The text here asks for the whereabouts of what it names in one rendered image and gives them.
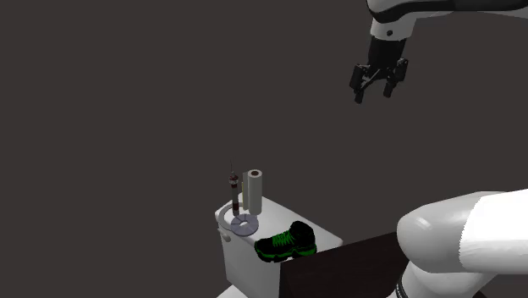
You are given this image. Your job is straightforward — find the grey flat ring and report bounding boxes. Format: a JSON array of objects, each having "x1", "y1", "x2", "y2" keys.
[{"x1": 217, "y1": 204, "x2": 237, "y2": 232}]

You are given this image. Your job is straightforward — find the black and green sneaker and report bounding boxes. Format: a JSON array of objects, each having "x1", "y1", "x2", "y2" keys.
[{"x1": 254, "y1": 220, "x2": 318, "y2": 264}]

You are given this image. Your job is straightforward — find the dark red syringe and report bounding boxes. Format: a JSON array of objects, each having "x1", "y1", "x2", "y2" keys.
[{"x1": 228, "y1": 160, "x2": 240, "y2": 217}]

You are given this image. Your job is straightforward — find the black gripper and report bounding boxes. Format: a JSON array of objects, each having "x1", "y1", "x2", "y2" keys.
[{"x1": 349, "y1": 35, "x2": 410, "y2": 105}]

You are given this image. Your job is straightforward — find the white paper towel roll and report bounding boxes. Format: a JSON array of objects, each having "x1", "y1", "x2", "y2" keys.
[{"x1": 241, "y1": 168, "x2": 264, "y2": 217}]

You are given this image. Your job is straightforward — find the grey flat disc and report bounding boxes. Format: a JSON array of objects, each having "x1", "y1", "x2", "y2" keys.
[{"x1": 230, "y1": 212, "x2": 260, "y2": 237}]

